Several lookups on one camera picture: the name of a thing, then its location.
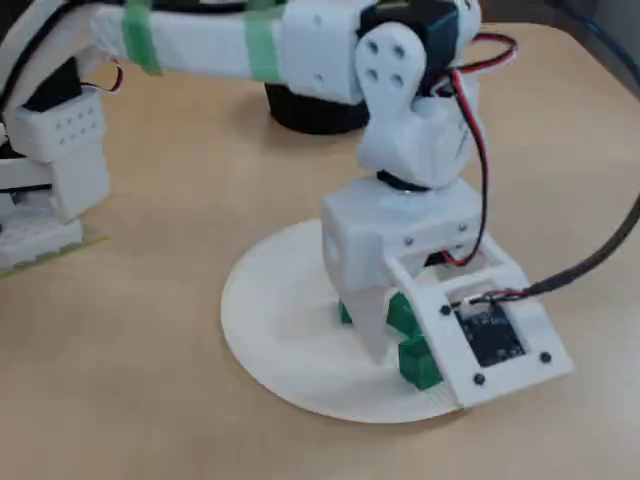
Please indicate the white paper plate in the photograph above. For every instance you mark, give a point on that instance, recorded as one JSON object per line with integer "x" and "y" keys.
{"x": 290, "y": 340}

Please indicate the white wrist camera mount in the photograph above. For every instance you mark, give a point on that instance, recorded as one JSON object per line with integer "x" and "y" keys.
{"x": 430, "y": 350}

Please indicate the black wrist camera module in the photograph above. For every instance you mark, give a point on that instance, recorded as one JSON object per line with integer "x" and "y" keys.
{"x": 492, "y": 335}

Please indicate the black cup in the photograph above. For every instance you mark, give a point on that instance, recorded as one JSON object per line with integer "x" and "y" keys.
{"x": 310, "y": 117}

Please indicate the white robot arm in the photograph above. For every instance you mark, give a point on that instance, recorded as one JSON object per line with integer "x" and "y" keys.
{"x": 210, "y": 45}

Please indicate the green tape strip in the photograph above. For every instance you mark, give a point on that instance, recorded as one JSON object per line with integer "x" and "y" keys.
{"x": 142, "y": 40}
{"x": 265, "y": 50}

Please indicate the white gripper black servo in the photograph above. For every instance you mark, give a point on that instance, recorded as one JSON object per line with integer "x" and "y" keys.
{"x": 350, "y": 235}

